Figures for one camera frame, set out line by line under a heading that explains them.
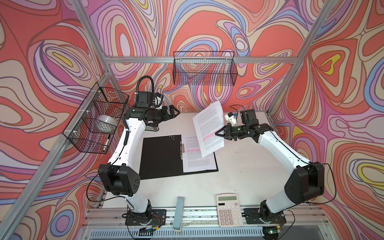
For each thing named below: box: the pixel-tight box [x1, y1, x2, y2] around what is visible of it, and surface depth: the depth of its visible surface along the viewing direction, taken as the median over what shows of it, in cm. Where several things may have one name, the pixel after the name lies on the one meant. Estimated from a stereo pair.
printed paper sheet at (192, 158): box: [181, 134, 217, 173], surface depth 95 cm
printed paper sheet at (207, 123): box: [192, 100, 225, 158], surface depth 84 cm
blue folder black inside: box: [139, 134, 219, 180], surface depth 99 cm
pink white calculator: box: [216, 193, 244, 227], surface depth 75 cm
